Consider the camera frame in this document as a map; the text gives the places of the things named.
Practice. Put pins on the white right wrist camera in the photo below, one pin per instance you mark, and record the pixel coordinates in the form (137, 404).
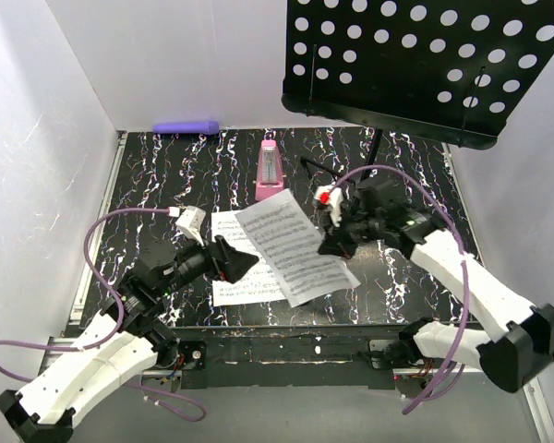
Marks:
(330, 198)

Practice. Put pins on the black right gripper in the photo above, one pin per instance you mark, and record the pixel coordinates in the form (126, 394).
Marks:
(335, 245)

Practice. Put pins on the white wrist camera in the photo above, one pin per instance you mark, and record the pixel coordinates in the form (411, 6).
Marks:
(189, 223)
(330, 198)

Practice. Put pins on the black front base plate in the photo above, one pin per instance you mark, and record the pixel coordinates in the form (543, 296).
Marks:
(268, 356)

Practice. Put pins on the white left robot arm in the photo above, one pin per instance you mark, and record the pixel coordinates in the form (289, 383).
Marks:
(125, 338)

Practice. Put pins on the pink metronome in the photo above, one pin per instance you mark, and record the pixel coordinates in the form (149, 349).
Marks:
(270, 176)

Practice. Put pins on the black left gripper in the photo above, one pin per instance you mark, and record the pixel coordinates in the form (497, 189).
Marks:
(223, 260)

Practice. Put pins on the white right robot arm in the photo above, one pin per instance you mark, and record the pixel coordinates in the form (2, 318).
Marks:
(514, 341)

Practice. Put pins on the purple cylindrical case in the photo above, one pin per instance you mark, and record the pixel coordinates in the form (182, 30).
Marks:
(206, 127)

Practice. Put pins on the black folding music stand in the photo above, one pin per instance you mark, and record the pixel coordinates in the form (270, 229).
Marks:
(450, 71)

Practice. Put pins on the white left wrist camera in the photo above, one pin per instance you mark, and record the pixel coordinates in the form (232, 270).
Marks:
(189, 223)

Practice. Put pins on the aluminium front rail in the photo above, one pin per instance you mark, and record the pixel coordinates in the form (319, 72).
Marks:
(58, 346)

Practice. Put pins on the white sheet music page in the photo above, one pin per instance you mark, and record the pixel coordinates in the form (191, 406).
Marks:
(259, 285)
(288, 241)

